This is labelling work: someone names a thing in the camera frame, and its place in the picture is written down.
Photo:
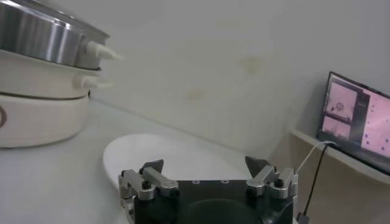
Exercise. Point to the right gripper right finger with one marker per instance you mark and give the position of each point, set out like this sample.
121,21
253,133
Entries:
283,184

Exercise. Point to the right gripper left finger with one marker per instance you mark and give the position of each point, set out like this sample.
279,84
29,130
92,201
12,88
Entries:
146,185

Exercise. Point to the round white plate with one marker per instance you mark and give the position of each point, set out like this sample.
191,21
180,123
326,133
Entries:
170,152

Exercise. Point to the grey laptop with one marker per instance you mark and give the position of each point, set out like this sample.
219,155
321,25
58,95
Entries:
374,121

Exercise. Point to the cream electric cooking pot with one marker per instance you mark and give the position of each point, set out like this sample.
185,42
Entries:
39,121

